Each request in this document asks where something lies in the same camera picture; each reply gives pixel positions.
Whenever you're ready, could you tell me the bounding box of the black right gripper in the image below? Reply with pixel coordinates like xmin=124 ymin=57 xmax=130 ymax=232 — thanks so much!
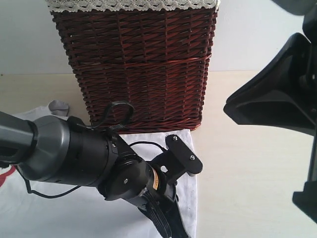
xmin=223 ymin=7 xmax=317 ymax=135

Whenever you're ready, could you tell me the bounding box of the dark red wicker basket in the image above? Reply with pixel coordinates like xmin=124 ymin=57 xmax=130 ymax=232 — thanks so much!
xmin=52 ymin=7 xmax=217 ymax=133

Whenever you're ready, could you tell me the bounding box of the white t-shirt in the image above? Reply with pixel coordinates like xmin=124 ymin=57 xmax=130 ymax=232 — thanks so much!
xmin=0 ymin=105 xmax=198 ymax=238

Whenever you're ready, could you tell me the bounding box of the grey sock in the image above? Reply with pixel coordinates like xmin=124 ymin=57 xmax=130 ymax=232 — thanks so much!
xmin=48 ymin=100 xmax=69 ymax=117

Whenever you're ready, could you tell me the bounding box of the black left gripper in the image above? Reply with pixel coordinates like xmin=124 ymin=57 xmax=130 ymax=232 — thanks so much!
xmin=139 ymin=134 xmax=203 ymax=238

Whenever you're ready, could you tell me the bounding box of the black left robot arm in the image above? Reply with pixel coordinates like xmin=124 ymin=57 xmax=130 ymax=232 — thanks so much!
xmin=0 ymin=113 xmax=203 ymax=238

